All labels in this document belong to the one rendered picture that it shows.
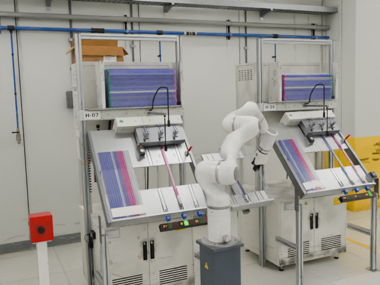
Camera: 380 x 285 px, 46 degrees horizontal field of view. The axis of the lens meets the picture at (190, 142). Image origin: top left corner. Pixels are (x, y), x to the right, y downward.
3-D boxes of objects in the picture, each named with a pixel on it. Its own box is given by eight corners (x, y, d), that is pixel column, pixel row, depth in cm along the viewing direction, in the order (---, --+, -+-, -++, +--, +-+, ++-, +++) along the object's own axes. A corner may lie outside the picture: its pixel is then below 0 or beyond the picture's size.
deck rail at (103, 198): (109, 227, 274) (111, 222, 269) (106, 227, 273) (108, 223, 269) (89, 135, 312) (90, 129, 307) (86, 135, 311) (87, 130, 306)
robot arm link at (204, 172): (224, 210, 224) (223, 163, 222) (191, 207, 234) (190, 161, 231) (234, 204, 235) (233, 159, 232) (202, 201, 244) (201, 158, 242)
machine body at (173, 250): (195, 293, 333) (193, 211, 327) (102, 314, 305) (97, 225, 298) (164, 264, 392) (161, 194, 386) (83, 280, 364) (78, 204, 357)
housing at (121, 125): (178, 134, 337) (183, 122, 327) (113, 139, 317) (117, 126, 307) (175, 126, 341) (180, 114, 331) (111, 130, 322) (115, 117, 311)
